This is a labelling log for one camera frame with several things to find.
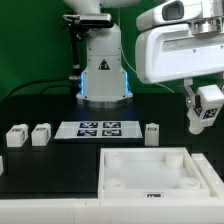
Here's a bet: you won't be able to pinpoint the white cable behind robot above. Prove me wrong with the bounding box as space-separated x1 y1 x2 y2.
118 6 175 94

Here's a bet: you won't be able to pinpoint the white marker plate with tags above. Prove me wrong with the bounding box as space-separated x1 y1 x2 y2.
55 121 142 139

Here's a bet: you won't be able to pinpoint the black cables on table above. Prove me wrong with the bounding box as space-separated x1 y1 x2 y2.
3 77 83 100

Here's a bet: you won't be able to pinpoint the white square tabletop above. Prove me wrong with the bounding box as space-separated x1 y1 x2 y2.
98 147 211 199

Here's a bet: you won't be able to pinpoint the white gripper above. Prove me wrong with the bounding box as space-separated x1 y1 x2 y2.
135 24 224 109

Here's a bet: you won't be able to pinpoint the white L-shaped obstacle fence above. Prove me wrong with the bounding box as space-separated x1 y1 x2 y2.
0 154 224 224

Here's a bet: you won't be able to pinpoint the black camera on mount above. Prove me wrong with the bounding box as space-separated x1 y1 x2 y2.
62 13 114 28

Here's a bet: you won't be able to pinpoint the white block at left edge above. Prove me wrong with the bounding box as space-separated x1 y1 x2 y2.
0 156 4 176

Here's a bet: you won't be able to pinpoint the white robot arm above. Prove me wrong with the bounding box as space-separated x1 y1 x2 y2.
63 0 224 105

